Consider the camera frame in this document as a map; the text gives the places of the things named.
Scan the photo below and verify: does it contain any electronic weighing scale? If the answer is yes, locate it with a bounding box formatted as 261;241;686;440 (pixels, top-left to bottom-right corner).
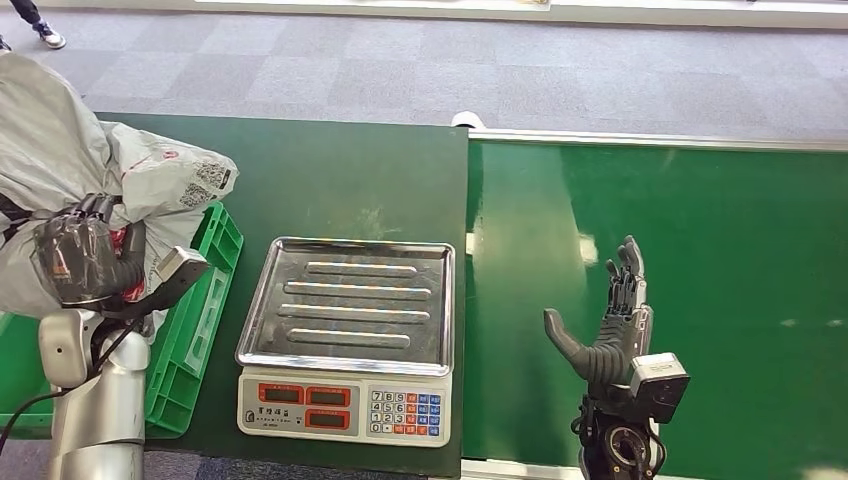
235;237;457;449

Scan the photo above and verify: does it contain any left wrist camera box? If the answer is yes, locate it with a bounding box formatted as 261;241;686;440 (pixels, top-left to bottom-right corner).
122;246;210;319

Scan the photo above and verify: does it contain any green plastic crate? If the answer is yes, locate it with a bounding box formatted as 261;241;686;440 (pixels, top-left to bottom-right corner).
0;200;245;440

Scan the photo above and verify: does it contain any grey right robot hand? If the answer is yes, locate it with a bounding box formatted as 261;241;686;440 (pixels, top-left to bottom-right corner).
543;235;655;399

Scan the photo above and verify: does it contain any white baseboard ledge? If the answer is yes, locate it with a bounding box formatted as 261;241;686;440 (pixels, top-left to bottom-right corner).
39;0;848;29

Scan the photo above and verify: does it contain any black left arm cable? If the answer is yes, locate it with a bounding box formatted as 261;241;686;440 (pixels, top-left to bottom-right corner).
0;321;134;455

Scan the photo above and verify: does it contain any silver conveyor side rail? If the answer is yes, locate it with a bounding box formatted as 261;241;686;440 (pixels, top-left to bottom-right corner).
460;460;690;480
468;128;848;154

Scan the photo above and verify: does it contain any person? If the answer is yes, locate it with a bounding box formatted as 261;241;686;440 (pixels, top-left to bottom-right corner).
0;0;68;53

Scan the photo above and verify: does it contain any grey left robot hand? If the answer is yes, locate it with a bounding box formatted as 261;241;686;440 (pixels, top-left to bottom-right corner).
31;193;148;309

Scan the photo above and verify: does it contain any grey courier package bag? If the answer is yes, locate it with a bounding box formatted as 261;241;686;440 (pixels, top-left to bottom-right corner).
0;51;240;333

